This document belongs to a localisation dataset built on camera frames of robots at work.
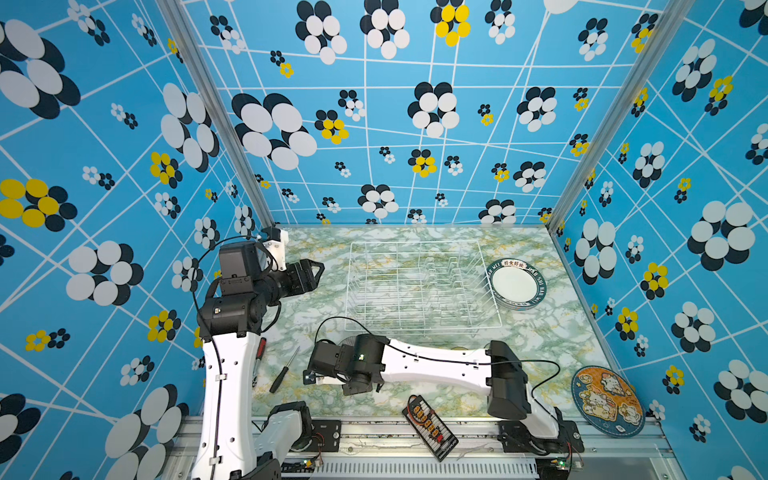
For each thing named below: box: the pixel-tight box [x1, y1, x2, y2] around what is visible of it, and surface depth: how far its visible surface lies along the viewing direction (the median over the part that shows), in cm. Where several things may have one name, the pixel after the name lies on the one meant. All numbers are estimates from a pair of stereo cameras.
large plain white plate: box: [485, 258, 547, 311], surface depth 101 cm
